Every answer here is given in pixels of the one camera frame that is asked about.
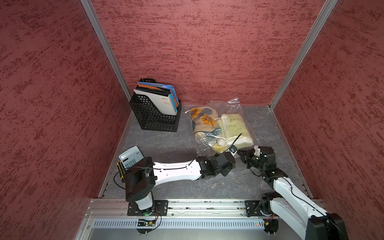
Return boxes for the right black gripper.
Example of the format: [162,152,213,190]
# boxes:
[236,147,265,171]

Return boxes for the green white fluffy blanket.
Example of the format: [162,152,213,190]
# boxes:
[215,114,254,151]

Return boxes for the clear plastic vacuum bag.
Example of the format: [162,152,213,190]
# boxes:
[185,96,262,181]

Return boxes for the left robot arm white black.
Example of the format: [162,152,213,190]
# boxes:
[124,152,236,212]

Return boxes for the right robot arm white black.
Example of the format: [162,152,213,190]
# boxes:
[237,146,349,240]

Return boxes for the beige orange blue patterned blanket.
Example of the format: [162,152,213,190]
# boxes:
[190,106,222,146]

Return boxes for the white booklet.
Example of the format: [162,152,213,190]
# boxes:
[134,88,177,116]

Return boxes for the black mesh file holder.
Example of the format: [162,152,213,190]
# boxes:
[130,78,182,132]

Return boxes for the blue folder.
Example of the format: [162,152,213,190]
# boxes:
[138,82,180,108]

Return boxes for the grey desk calculator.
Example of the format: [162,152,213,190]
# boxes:
[117,146,144,183]

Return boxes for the orange folder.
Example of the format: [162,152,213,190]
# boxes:
[136,84,169,92]

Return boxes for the right corner aluminium profile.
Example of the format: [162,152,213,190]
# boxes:
[269,0,338,111]

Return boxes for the corner aluminium profile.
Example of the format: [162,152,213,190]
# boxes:
[269,0,338,111]
[81,0,132,101]

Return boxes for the left corner aluminium profile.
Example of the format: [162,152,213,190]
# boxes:
[81,0,132,101]

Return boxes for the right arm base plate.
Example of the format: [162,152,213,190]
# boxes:
[245,200,279,218]

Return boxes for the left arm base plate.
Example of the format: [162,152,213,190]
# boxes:
[127,200,169,217]

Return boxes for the aluminium front rail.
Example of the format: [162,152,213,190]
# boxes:
[85,197,328,219]

